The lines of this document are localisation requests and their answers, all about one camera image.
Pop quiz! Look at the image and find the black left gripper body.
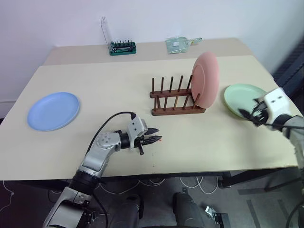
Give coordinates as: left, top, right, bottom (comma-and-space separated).
135, 128, 151, 156

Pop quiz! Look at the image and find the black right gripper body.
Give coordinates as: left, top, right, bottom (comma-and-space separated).
252, 96, 272, 127

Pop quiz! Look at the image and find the dark rounded shape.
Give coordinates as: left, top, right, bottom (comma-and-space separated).
172, 191, 210, 228
113, 194, 144, 228

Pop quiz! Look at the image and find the pink plate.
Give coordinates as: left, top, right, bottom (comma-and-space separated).
190, 51, 220, 110

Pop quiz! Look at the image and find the blue plate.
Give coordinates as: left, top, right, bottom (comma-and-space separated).
27, 92, 80, 132

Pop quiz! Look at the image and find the green screwdriver bit case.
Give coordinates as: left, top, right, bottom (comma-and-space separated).
99, 16, 138, 57

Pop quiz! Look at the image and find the white floor cable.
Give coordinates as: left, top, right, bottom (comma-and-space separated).
137, 177, 166, 189
179, 175, 222, 196
1, 180, 15, 216

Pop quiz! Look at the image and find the clear plastic bag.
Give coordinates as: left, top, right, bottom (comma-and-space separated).
165, 37, 203, 55

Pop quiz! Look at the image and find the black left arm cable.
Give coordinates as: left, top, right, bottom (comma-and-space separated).
87, 111, 138, 228

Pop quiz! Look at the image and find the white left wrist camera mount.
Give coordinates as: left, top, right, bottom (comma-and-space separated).
127, 115, 150, 151

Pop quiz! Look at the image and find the metal floor bracket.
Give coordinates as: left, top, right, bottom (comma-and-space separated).
203, 205, 230, 225

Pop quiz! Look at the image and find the wooden dish rack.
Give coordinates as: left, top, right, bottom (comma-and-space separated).
149, 75, 206, 117

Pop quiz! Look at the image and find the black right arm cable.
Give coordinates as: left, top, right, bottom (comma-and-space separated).
265, 121, 304, 228

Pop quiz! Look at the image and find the black table frame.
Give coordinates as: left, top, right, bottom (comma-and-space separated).
2, 166, 297, 193

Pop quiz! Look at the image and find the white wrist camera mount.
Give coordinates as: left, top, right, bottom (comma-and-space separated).
127, 115, 150, 151
263, 87, 291, 124

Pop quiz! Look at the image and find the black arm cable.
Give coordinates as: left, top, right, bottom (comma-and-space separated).
87, 111, 138, 228
265, 121, 304, 228

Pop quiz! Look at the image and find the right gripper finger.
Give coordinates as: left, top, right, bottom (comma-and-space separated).
237, 108, 255, 119
245, 116, 260, 128

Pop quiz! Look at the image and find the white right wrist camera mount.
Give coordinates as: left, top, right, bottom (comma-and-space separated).
263, 87, 291, 124

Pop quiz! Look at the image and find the green plate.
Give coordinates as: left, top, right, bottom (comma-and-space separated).
224, 83, 268, 119

